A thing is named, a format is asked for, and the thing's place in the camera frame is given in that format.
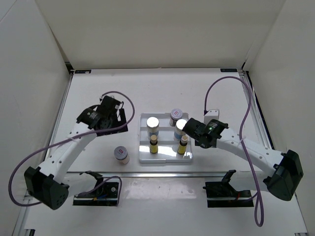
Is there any white-lid spice jar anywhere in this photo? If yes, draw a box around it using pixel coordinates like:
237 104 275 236
114 146 130 165
169 108 183 126

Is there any silver-lid shaker bottle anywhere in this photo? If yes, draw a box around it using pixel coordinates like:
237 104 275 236
174 119 187 141
146 117 159 138

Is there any yellow cork-top bottle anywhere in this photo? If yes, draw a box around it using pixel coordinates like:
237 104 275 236
177 135 188 155
150 135 158 153

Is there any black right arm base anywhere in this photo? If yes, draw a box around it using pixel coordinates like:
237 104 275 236
203 181 253 208

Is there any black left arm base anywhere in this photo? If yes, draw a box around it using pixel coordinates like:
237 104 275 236
72 171 123 207

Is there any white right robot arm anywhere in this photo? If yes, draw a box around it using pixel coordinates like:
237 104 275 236
183 118 304 201

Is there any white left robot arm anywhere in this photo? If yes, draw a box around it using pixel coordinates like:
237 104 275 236
24 95 128 210

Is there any white divided plastic tray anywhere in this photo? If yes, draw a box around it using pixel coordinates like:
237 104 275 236
139 113 192 164

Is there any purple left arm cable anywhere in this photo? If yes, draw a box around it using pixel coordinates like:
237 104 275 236
8 91 135 207

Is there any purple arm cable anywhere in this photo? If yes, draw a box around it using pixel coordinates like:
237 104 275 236
203 76 264 227
8 91 135 207

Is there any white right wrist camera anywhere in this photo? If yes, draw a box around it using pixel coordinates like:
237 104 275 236
204 109 220 124

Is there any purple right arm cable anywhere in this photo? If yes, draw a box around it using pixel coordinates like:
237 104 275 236
203 76 264 227

